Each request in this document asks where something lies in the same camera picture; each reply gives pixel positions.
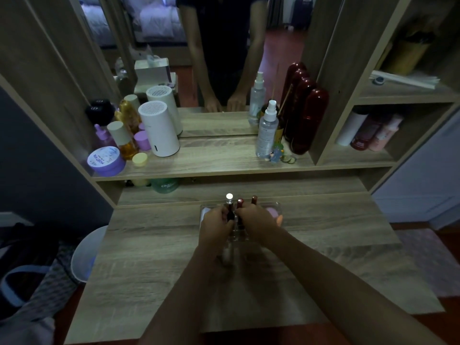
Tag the vanity mirror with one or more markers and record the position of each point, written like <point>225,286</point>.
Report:
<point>222,39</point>

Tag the white tube bottle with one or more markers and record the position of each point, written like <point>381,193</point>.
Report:
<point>350,129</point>

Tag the large dark red bottle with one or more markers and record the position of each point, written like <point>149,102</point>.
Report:
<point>300,93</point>
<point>309,120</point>

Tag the purple dropper bottle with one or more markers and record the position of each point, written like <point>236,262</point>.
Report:
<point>102,137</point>

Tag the green jar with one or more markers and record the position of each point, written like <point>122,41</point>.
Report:
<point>165,185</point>

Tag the person's left fingers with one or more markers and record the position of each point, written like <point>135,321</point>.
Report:
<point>225,219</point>

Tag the person's left forearm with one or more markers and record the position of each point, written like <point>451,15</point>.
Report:
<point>187,301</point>

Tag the black round compact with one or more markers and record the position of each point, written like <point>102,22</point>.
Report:
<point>97,111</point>

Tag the tall amber bottle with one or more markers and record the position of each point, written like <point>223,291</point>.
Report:
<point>128,114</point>

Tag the wooden vanity shelf unit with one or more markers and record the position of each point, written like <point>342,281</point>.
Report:
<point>345,68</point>

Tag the amber bottle with beige cap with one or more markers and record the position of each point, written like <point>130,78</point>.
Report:
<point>123,140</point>

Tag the small yellow-lidded jar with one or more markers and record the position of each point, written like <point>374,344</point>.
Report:
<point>139,159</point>

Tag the person's right fingers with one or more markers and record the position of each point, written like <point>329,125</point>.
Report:
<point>243,217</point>

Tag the white paper bundle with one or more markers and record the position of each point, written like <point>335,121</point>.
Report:
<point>406,79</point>

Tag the pink lotion bottle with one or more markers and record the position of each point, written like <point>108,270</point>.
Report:
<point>385,134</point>

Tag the person's right forearm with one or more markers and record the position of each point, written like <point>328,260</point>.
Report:
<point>334,291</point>

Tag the white cylindrical humidifier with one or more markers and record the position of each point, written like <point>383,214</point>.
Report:
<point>159,129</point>

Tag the small purple jar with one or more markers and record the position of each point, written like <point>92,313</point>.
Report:
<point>142,140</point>

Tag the clear spray bottle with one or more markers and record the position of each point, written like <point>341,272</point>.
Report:
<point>267,131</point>

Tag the pink patterned rug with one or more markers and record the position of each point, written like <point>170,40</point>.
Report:
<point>431,260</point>

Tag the small blue figurine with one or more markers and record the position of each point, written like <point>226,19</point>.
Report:
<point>276,154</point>

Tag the white waste bin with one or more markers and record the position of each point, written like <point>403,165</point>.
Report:
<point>88,255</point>

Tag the purple cream jar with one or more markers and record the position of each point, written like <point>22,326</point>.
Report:
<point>105,162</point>

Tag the clear acrylic cosmetics organizer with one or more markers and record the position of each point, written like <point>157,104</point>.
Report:
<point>275,211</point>

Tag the dark red lotion bottle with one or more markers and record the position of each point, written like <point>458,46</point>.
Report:
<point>364,134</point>

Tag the silver-capped lipstick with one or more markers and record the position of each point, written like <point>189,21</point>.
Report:
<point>229,204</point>

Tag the person's left hand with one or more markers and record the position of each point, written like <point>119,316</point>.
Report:
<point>212,231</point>

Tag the person's right hand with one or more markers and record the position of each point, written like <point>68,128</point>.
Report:
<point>259,224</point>

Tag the small pile of coins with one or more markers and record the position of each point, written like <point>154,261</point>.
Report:
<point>288,159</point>

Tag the pale yellow container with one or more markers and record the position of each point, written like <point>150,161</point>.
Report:
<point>140,182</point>

